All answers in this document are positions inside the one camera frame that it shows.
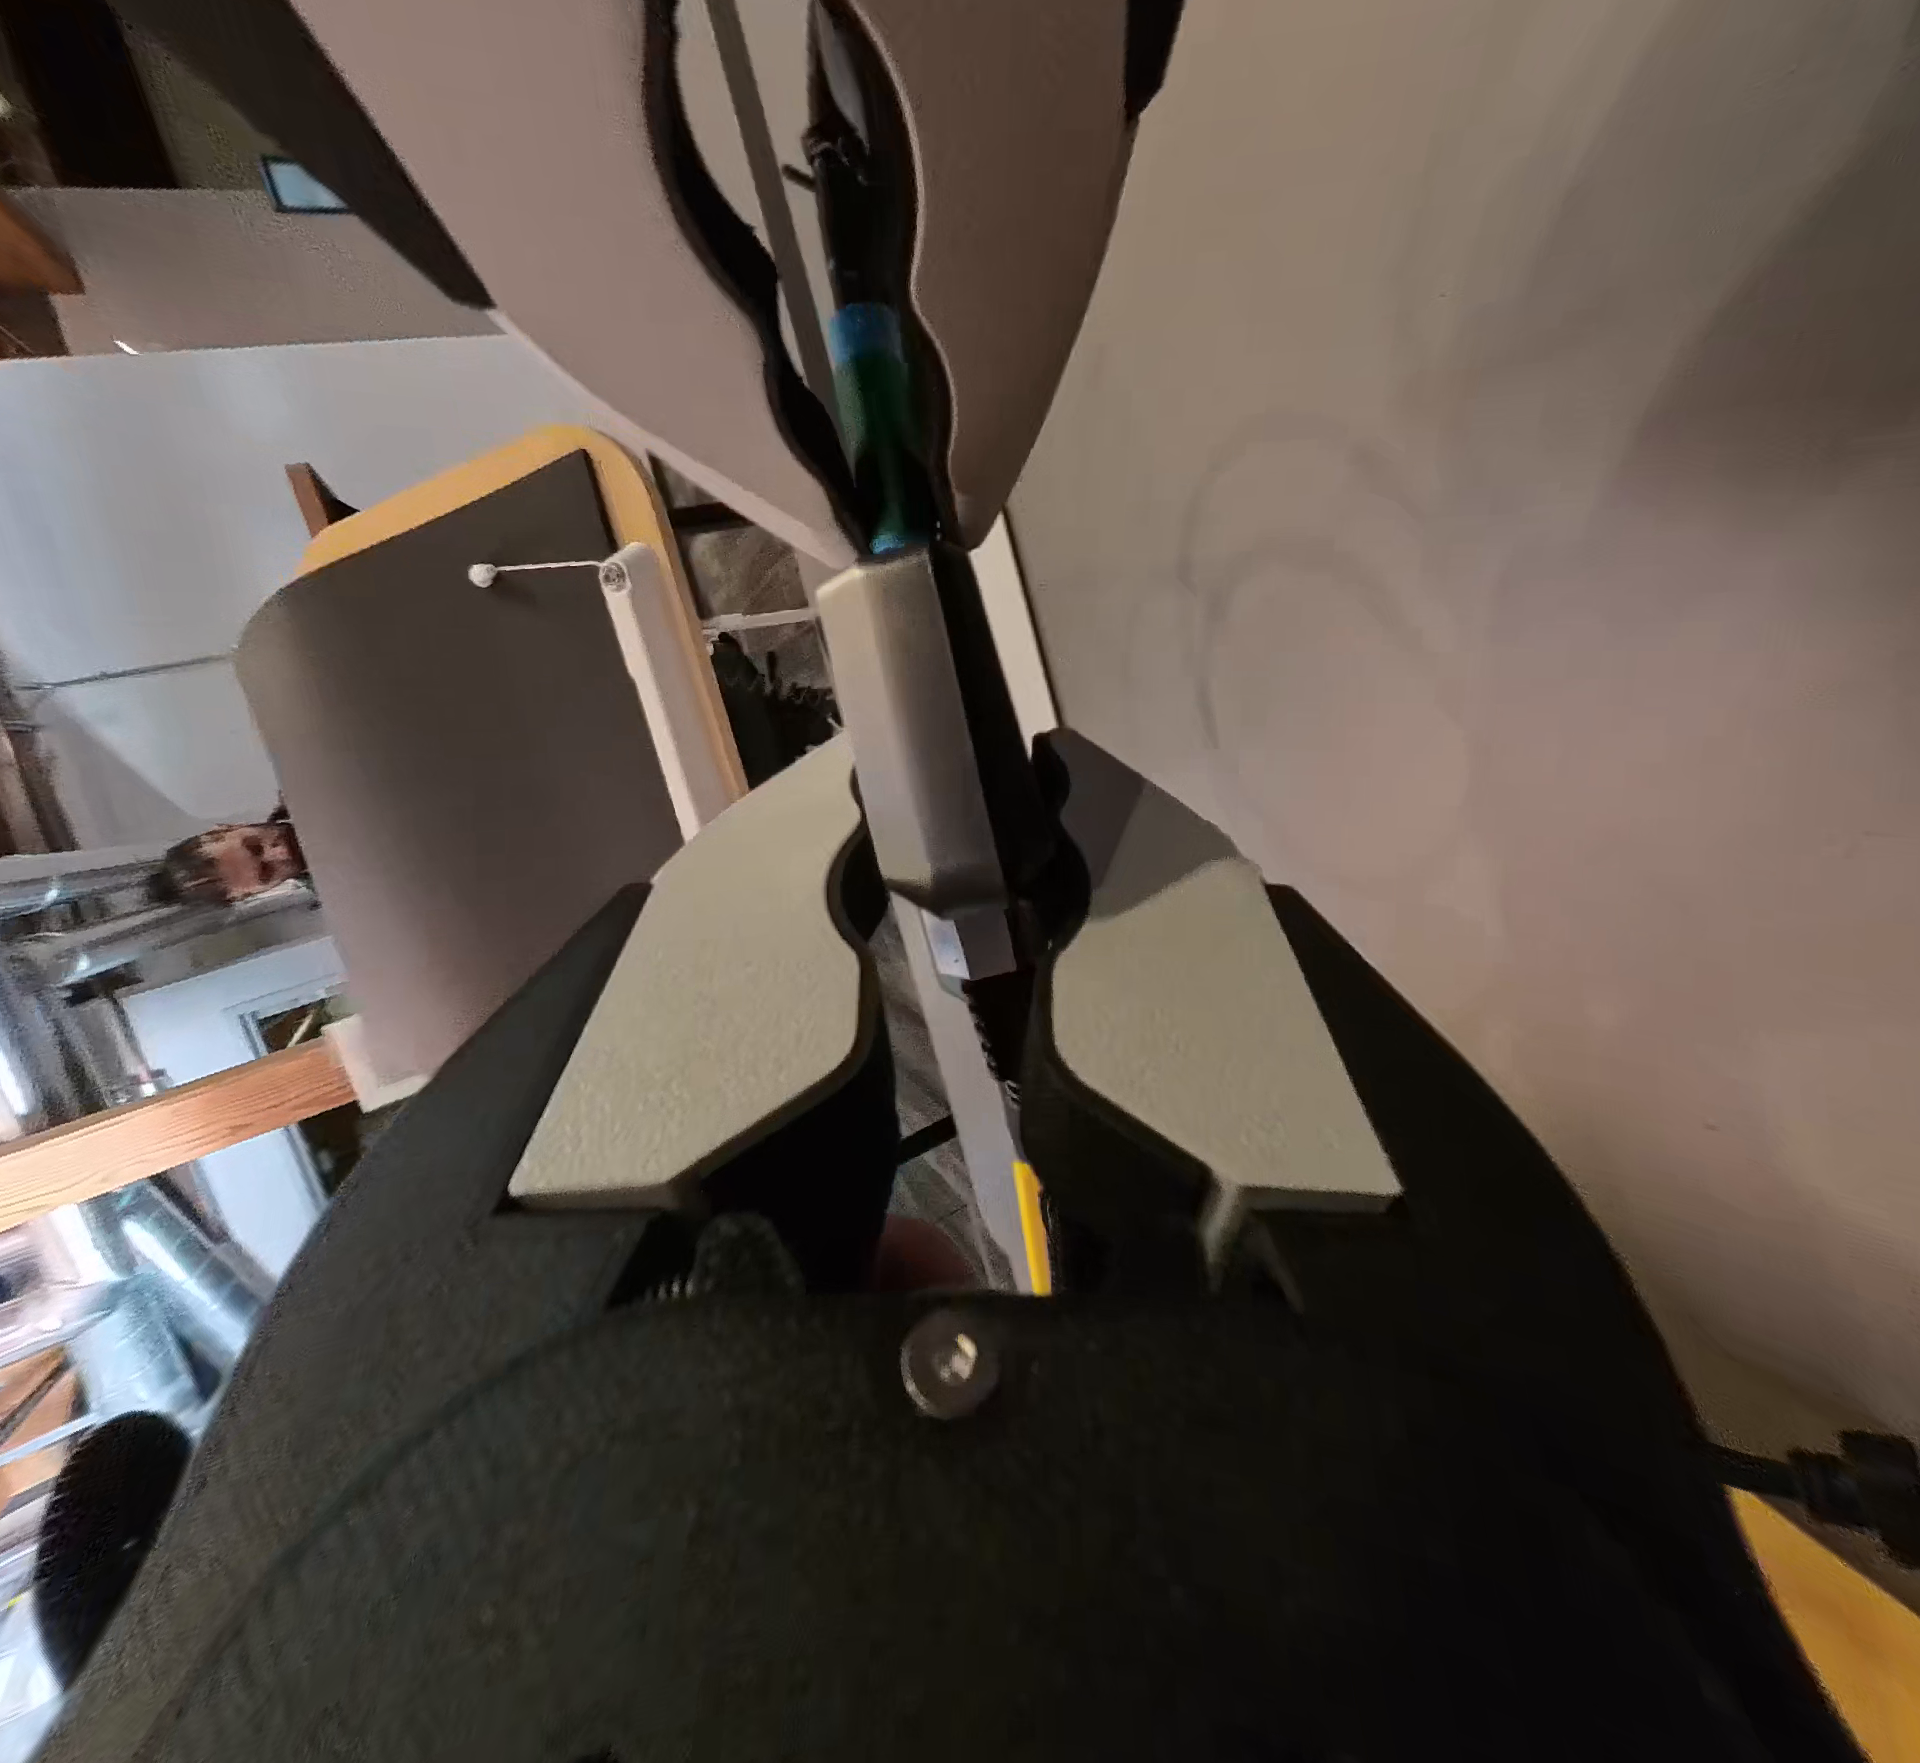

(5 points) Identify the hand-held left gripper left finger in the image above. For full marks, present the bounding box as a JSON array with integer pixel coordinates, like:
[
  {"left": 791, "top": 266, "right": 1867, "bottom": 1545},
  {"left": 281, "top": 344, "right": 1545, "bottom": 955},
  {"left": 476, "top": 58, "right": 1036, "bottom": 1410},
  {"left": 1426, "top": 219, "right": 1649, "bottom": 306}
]
[{"left": 504, "top": 735, "right": 902, "bottom": 1262}]

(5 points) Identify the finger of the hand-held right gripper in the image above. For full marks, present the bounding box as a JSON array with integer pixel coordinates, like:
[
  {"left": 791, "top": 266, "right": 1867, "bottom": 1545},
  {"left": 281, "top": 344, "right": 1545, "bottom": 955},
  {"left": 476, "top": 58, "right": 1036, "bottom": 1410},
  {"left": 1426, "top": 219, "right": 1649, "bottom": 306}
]
[
  {"left": 742, "top": 0, "right": 1145, "bottom": 550},
  {"left": 179, "top": 0, "right": 876, "bottom": 569}
]

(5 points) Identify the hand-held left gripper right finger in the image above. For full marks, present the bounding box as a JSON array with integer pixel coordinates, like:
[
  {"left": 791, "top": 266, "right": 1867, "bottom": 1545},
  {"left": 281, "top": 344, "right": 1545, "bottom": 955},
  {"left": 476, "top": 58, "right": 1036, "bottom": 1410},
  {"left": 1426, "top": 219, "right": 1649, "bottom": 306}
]
[{"left": 1025, "top": 724, "right": 1408, "bottom": 1262}]

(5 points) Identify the yellow plastic bin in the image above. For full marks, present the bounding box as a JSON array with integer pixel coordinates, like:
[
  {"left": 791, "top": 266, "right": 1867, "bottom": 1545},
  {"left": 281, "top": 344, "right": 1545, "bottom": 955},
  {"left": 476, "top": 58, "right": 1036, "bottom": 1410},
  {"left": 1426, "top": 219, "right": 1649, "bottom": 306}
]
[{"left": 1012, "top": 1160, "right": 1920, "bottom": 1763}]

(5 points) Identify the grey panel with wooden edge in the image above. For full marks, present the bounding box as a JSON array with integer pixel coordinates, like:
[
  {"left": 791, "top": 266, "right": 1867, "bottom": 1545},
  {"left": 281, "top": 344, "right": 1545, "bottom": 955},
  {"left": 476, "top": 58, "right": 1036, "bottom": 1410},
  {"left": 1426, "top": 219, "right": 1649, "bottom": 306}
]
[{"left": 232, "top": 426, "right": 751, "bottom": 1089}]

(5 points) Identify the white bracket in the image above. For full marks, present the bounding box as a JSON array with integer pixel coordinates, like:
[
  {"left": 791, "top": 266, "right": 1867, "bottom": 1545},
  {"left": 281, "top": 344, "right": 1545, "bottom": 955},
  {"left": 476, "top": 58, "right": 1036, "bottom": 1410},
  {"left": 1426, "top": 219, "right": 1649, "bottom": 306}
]
[{"left": 599, "top": 540, "right": 751, "bottom": 836}]

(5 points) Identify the wooden rail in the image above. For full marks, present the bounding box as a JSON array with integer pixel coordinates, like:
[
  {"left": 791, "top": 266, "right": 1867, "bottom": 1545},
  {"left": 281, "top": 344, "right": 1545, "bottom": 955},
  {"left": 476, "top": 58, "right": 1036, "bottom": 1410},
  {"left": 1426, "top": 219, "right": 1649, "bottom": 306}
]
[{"left": 0, "top": 1035, "right": 360, "bottom": 1232}]

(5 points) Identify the silver metal duct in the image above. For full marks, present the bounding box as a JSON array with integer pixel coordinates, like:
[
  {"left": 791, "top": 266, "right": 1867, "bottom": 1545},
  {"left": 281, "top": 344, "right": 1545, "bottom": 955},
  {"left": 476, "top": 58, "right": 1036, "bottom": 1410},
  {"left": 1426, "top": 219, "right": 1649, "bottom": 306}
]
[{"left": 0, "top": 878, "right": 355, "bottom": 1434}]

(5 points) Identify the thin black cable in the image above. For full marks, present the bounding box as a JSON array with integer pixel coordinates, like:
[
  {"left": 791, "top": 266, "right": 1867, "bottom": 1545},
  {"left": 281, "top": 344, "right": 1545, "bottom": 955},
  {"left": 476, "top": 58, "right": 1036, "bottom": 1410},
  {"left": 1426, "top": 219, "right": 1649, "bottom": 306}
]
[{"left": 1701, "top": 1430, "right": 1920, "bottom": 1551}]

